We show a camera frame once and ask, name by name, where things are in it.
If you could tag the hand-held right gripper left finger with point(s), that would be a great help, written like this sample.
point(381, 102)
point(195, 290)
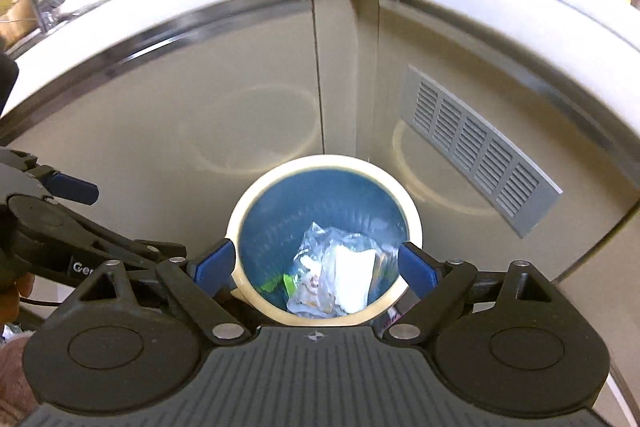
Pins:
point(215, 264)

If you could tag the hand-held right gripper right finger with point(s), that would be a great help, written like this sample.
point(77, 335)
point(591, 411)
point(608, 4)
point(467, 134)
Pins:
point(417, 267)

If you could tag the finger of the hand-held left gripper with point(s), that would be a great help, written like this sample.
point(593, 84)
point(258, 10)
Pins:
point(125, 252)
point(75, 189)

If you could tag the cream trash bin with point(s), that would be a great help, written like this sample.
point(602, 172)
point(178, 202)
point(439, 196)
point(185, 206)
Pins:
point(232, 232)

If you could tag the white paper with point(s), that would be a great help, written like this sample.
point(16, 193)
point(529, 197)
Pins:
point(352, 277)

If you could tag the clear plastic bag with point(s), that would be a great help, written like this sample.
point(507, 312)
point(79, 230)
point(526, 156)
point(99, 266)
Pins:
point(320, 247)

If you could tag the person's left hand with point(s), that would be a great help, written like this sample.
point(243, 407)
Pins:
point(24, 291)

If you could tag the beige cabinet door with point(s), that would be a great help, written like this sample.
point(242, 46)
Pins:
point(150, 107)
point(500, 52)

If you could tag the blue bin liner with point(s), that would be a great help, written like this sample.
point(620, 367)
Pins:
point(325, 197)

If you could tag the grey cabinet vent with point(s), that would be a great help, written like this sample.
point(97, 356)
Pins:
point(480, 152)

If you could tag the brown cloth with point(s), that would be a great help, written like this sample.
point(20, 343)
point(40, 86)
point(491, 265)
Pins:
point(15, 382)

